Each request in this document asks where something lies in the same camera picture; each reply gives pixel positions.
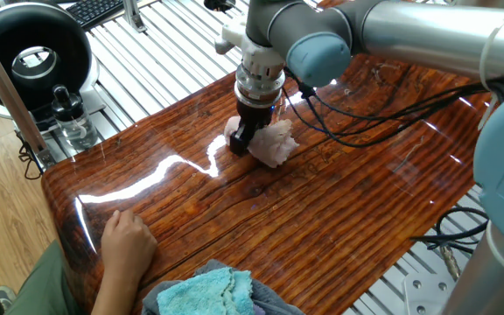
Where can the pale pink fluffy cloth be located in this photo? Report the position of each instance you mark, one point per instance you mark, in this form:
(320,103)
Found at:
(276,144)

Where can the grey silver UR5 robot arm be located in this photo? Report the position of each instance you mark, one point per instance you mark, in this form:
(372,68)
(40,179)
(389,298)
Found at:
(431,37)

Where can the clear bottle with black cap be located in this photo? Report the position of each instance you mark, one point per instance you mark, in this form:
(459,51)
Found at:
(74,120)

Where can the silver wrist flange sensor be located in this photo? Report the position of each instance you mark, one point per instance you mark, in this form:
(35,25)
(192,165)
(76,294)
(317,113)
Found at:
(258,87)

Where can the person's bare forearm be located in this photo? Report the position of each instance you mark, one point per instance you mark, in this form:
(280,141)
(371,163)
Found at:
(112,295)

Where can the turquoise fluffy cloth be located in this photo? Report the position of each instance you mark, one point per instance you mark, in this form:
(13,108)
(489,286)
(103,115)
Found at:
(199,293)

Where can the green trousers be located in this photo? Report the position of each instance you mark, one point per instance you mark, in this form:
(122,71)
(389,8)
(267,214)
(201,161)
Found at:
(44,284)

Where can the purple fluffy cloth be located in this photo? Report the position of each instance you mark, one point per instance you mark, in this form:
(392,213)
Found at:
(258,310)

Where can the aluminium frame post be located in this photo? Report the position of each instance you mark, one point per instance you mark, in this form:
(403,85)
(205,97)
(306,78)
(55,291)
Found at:
(9,92)

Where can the person's bare hand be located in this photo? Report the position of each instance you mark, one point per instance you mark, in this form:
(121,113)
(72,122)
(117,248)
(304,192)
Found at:
(127,245)

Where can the glossy wood grain table cover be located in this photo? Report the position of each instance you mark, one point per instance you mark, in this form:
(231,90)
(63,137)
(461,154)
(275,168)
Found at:
(234,219)

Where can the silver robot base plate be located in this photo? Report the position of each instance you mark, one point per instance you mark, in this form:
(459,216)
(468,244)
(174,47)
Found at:
(427,293)

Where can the black keyboard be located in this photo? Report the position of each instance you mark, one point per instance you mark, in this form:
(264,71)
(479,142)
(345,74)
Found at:
(94,11)

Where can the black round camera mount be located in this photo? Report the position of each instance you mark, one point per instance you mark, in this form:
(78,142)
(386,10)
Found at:
(219,4)

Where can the grey shoe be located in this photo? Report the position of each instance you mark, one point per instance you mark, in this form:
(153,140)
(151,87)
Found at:
(4,297)

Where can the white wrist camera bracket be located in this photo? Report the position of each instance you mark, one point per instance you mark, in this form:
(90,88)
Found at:
(256,54)

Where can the aluminium bracket upright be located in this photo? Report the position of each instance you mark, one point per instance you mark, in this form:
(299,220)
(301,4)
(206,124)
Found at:
(134,15)

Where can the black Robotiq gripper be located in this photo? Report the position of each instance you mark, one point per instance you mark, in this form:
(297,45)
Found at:
(256,116)

